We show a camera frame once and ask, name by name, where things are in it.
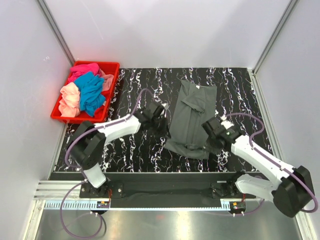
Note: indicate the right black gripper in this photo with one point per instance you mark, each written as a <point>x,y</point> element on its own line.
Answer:
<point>210,149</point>

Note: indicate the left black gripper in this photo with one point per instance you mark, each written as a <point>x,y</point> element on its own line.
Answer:
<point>164,133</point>

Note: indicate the grey t shirt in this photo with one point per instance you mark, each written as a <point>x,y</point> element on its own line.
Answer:
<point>195,105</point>

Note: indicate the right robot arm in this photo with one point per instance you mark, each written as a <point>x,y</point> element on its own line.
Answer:
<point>289,188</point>

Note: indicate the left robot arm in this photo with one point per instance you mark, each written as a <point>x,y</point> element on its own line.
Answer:
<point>84,152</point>

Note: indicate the light pink t shirt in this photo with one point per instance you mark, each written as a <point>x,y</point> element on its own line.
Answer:
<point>107,80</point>

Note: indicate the right orange connector box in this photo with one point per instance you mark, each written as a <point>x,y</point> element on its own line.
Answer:
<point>239,206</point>

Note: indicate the orange connector box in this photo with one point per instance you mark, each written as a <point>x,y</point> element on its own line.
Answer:
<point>239,206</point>
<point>103,204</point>

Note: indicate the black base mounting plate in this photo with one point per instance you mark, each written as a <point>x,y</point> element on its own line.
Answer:
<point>170,189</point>

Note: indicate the blue t shirt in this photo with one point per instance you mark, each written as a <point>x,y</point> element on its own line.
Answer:
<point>90,87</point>

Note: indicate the peach orange t shirt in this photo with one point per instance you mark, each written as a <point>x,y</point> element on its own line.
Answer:
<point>69,105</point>

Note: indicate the left orange connector box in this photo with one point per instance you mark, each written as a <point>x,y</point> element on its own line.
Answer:
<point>103,204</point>

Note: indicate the magenta pink t shirt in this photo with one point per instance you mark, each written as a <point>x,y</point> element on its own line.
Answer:
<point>82,69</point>

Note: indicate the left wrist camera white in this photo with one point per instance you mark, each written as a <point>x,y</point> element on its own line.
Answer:
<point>165,107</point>

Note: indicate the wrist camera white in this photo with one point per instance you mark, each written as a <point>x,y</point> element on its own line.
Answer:
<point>165,107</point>
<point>226,124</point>

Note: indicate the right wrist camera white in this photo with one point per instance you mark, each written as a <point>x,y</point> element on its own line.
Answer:
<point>226,124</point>

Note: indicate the slotted white cable duct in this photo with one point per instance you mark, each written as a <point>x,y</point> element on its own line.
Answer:
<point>91,205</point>

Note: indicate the left corner aluminium post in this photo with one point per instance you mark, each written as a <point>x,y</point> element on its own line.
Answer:
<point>56,30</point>

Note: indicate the corner aluminium post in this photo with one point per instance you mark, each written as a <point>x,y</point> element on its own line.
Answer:
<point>275,34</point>
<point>56,30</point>

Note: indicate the right corner aluminium post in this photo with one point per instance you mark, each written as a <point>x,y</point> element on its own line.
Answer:
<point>275,34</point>

